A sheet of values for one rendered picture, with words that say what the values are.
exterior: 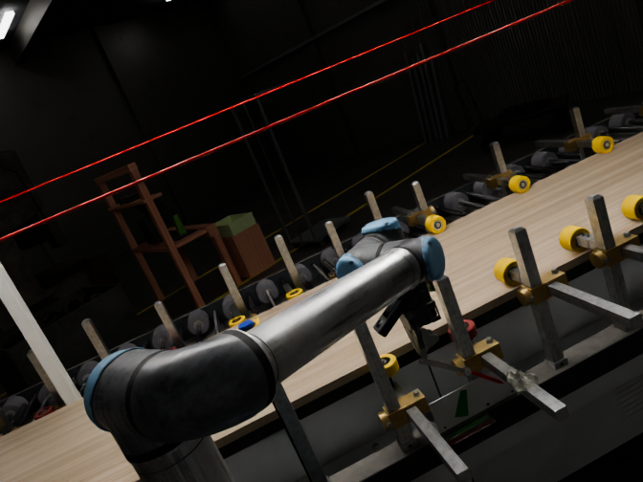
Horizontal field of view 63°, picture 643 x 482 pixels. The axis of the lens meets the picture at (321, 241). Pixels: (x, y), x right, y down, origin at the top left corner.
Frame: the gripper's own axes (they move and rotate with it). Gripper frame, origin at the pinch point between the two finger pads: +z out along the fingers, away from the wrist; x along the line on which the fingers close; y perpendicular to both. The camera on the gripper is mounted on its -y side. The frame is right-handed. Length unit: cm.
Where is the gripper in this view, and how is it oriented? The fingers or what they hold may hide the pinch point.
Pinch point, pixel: (421, 355)
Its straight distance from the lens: 138.3
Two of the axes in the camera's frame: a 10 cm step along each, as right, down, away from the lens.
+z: 3.7, 8.9, 2.6
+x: -2.4, -1.8, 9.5
